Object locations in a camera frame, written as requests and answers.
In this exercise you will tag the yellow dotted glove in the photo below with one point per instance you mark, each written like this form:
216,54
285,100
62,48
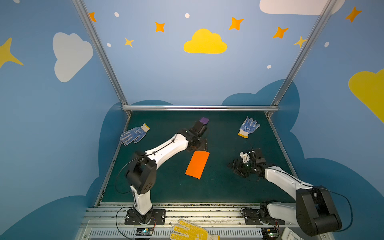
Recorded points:
185,230

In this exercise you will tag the blue dotted glove left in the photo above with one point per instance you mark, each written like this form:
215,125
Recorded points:
134,135

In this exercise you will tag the orange square paper sheet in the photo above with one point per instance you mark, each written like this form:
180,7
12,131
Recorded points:
197,164

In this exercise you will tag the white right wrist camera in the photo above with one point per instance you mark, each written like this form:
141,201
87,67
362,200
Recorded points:
245,157

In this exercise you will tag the blue dotted glove right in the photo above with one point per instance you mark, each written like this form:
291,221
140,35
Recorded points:
248,127

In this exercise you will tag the aluminium frame post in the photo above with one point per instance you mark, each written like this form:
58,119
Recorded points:
91,30
304,52

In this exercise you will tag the right green circuit board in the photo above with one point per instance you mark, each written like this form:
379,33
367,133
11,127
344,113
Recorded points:
270,234

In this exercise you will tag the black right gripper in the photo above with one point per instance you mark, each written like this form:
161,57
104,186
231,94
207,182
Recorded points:
237,166

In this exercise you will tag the aluminium front rail base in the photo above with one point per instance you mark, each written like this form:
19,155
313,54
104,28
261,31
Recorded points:
106,222

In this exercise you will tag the left green circuit board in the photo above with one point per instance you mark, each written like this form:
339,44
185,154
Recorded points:
144,232

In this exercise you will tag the right aluminium frame post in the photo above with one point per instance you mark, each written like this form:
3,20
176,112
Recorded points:
304,52

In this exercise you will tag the horizontal aluminium frame rail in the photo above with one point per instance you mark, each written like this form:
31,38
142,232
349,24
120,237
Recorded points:
200,108

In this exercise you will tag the blue dotted glove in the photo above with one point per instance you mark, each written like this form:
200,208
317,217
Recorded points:
134,135
248,127

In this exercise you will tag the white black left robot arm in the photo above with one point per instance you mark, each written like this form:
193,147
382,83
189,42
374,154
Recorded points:
142,170

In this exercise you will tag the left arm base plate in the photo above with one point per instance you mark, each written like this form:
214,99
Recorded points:
156,216

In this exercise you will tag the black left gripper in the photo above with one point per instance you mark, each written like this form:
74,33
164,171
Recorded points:
200,127

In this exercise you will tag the white object bottom right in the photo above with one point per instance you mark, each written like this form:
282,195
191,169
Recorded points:
289,234

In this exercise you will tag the left aluminium frame post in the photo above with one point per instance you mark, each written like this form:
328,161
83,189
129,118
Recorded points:
91,30

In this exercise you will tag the green circuit board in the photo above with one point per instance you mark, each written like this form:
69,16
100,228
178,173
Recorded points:
144,232
270,234

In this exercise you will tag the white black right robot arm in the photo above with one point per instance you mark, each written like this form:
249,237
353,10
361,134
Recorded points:
313,211

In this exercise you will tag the purple pink toy spatula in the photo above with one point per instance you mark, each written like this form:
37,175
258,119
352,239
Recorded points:
204,120

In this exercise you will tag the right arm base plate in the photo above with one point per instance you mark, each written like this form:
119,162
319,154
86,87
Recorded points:
259,217

